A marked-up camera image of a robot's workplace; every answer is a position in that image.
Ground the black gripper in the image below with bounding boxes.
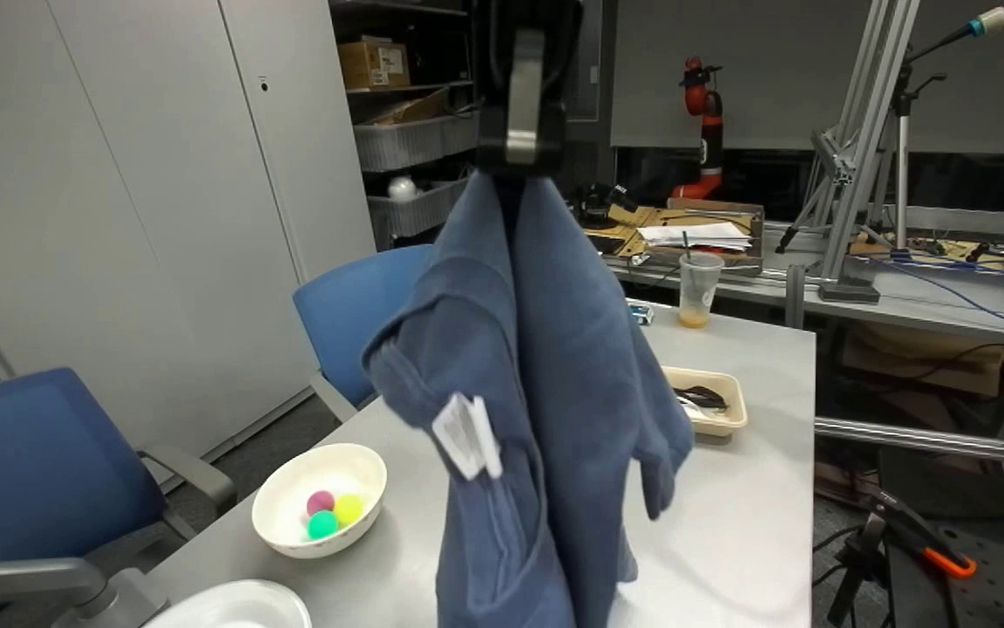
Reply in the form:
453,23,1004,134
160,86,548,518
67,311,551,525
470,0,582,180

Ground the blue t-shirt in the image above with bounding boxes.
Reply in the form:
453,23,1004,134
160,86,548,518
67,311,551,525
361,172,692,628

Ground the cardboard box on shelf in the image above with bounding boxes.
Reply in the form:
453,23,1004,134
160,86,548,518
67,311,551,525
338,39,411,90

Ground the red black clamp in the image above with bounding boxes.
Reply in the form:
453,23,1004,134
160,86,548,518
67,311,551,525
673,55,725,200

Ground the grey storage bin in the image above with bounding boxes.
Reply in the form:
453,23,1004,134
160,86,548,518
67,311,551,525
366,163,470,247

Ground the plastic cup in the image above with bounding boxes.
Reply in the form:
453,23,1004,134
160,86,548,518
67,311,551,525
676,251,725,327

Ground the small white blue box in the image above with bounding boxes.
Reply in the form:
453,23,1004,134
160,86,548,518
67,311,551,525
632,304,651,327

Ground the far blue chair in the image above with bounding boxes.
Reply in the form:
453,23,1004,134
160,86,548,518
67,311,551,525
292,243,433,422

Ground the blue chair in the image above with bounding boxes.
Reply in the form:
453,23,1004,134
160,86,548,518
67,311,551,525
292,243,433,422
0,365,238,628

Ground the black cutlery in tray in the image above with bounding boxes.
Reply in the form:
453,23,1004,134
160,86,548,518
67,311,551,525
673,383,727,413

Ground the beige tray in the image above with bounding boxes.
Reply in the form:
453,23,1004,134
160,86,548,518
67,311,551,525
664,365,748,439

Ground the yellow ball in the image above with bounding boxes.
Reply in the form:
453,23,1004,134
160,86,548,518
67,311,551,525
333,496,366,528

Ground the pink ball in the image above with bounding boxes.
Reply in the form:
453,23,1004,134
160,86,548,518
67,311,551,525
306,487,333,518

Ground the green ball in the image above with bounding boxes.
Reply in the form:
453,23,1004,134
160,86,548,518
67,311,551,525
306,510,338,542

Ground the white bowl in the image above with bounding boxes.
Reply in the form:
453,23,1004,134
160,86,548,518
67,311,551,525
252,444,386,560

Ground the orange black clamp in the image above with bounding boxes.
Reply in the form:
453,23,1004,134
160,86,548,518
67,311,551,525
872,493,978,582

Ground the white plate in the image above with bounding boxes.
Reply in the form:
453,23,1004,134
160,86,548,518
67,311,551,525
142,578,311,628

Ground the near blue chair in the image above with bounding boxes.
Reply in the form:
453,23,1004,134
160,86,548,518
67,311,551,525
0,365,238,628

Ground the aluminium frame stand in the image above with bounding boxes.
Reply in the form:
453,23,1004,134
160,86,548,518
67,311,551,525
778,0,920,304

